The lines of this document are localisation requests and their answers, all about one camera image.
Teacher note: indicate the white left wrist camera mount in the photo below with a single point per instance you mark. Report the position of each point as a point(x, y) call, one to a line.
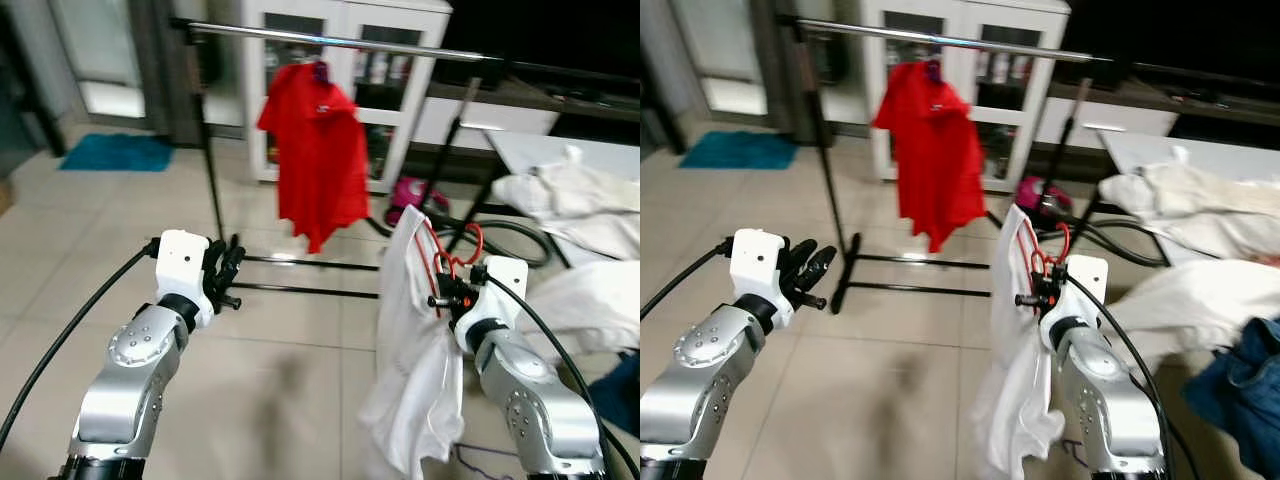
point(182, 265)
point(757, 262)

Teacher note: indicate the crumpled white garment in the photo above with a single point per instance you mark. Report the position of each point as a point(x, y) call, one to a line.
point(1190, 205)
point(570, 200)

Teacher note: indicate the red polo shirt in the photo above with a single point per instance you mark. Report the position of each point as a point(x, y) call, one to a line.
point(930, 150)
point(315, 150)

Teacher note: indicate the blue denim jeans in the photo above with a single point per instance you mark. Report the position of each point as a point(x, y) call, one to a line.
point(1240, 390)
point(620, 395)

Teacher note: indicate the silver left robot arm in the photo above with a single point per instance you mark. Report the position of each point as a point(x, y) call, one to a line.
point(135, 370)
point(700, 380)

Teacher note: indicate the red plastic hanger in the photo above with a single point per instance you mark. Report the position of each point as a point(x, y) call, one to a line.
point(478, 240)
point(1066, 240)

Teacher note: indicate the white glass-door cabinet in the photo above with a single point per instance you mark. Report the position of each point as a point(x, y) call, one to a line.
point(965, 15)
point(345, 20)

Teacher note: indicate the white t-shirt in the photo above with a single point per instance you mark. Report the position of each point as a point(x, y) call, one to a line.
point(1010, 380)
point(410, 350)

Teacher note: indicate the white low TV stand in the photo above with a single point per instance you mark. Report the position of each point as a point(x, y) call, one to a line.
point(1120, 120)
point(500, 118)

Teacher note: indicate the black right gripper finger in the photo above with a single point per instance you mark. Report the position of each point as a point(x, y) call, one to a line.
point(463, 281)
point(444, 280)
point(1033, 279)
point(1052, 280)

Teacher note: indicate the black television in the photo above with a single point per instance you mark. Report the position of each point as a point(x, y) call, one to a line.
point(550, 30)
point(1180, 30)

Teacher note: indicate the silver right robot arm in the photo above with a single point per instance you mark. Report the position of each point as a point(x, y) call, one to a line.
point(1110, 400)
point(530, 400)

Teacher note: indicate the pink vacuum cleaner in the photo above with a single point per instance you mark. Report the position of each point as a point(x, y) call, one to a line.
point(410, 195)
point(1040, 195)

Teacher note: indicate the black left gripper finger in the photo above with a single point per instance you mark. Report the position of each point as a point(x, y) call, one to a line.
point(820, 268)
point(232, 268)
point(797, 260)
point(212, 260)

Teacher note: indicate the glass sliding door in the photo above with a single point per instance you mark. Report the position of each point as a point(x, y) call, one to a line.
point(100, 50)
point(730, 50)

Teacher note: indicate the teal floor mat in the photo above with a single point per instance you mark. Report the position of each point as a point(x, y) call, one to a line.
point(740, 150)
point(115, 152)

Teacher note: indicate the metal clothes rack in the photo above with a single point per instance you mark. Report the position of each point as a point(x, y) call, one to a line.
point(300, 39)
point(950, 40)

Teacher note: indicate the grey curtain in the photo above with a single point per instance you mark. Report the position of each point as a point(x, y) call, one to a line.
point(785, 70)
point(165, 70)

